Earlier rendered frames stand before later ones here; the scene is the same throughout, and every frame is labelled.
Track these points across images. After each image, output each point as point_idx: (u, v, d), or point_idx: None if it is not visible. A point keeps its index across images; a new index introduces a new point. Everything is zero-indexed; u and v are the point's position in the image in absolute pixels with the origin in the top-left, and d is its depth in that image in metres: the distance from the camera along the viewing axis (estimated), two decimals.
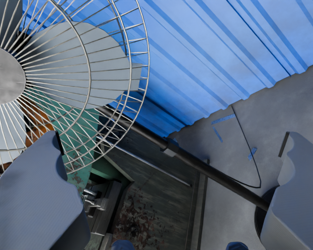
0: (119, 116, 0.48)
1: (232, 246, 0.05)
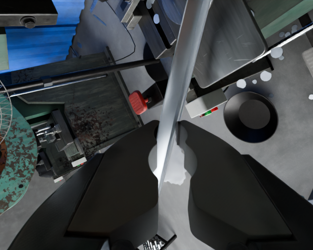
0: None
1: (232, 246, 0.05)
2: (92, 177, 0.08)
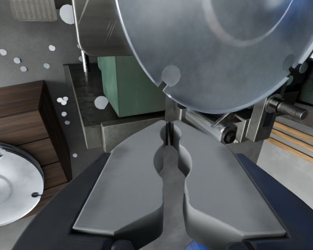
0: None
1: (232, 246, 0.05)
2: (98, 176, 0.08)
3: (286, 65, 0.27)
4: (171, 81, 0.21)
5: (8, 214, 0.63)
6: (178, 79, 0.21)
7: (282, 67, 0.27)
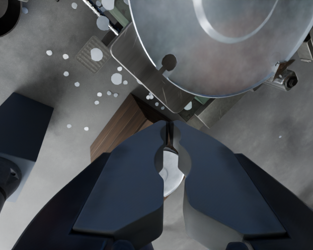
0: None
1: (232, 246, 0.05)
2: (98, 176, 0.08)
3: None
4: None
5: (173, 183, 0.95)
6: None
7: None
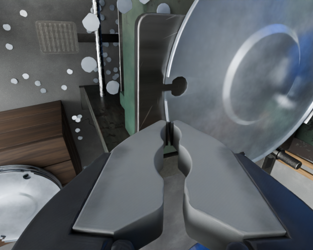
0: None
1: (232, 246, 0.05)
2: (98, 176, 0.08)
3: None
4: None
5: None
6: None
7: None
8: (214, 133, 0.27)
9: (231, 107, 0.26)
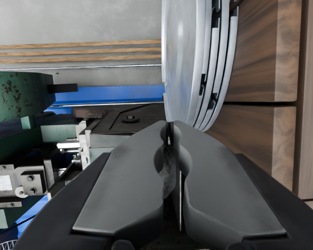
0: None
1: (232, 246, 0.05)
2: (98, 176, 0.08)
3: None
4: None
5: None
6: None
7: None
8: (188, 54, 0.21)
9: (177, 63, 0.25)
